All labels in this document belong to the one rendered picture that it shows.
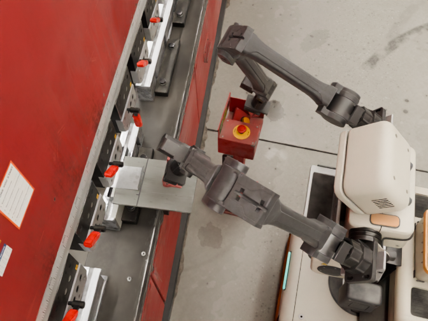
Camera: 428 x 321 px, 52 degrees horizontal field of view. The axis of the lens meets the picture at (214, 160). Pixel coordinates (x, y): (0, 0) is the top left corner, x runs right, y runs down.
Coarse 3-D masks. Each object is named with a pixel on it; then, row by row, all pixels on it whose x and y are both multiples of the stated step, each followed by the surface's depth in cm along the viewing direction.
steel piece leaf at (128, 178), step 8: (120, 168) 151; (128, 168) 151; (136, 168) 151; (144, 168) 151; (120, 176) 149; (128, 176) 149; (136, 176) 149; (120, 184) 148; (128, 184) 148; (136, 184) 148
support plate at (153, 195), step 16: (128, 160) 152; (144, 160) 152; (160, 160) 152; (160, 176) 149; (192, 176) 149; (128, 192) 146; (144, 192) 146; (160, 192) 146; (176, 192) 146; (192, 192) 146; (160, 208) 143; (176, 208) 143
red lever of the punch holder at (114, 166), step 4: (112, 164) 128; (116, 164) 127; (120, 164) 127; (108, 168) 123; (112, 168) 123; (116, 168) 124; (108, 172) 121; (112, 172) 121; (116, 172) 124; (108, 176) 121; (112, 176) 121
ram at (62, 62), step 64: (0, 0) 68; (64, 0) 90; (128, 0) 130; (0, 64) 70; (64, 64) 93; (0, 128) 72; (64, 128) 96; (64, 192) 100; (64, 256) 104; (0, 320) 79
